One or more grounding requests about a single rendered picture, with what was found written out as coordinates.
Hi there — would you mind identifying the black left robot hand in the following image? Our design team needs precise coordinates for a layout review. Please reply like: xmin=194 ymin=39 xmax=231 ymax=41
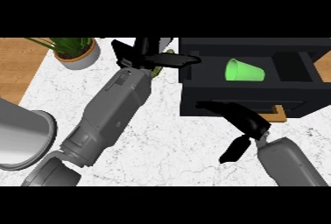
xmin=109 ymin=38 xmax=202 ymax=70

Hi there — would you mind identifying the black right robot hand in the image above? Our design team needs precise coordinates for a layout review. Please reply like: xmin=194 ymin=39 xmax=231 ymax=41
xmin=193 ymin=100 xmax=273 ymax=165

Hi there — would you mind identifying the black drawer front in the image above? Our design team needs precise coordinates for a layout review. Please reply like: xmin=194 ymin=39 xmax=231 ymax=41
xmin=178 ymin=85 xmax=320 ymax=119

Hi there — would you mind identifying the green cup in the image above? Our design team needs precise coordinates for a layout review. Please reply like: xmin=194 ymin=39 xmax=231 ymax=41
xmin=222 ymin=58 xmax=265 ymax=82

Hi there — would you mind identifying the black open drawer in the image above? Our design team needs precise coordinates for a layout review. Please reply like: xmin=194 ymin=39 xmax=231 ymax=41
xmin=177 ymin=38 xmax=331 ymax=119

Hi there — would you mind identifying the yellow-green vegetable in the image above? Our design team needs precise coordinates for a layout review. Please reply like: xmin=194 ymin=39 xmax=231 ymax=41
xmin=149 ymin=48 xmax=175 ymax=79

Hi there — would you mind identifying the potted green plant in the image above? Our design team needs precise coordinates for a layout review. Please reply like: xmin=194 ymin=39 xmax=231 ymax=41
xmin=24 ymin=38 xmax=101 ymax=71

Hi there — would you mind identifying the steel pot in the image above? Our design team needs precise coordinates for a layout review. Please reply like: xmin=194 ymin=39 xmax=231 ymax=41
xmin=0 ymin=97 xmax=57 ymax=172

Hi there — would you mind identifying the tan wooden drawer handle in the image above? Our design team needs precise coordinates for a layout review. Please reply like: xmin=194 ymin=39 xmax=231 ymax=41
xmin=256 ymin=104 xmax=287 ymax=123

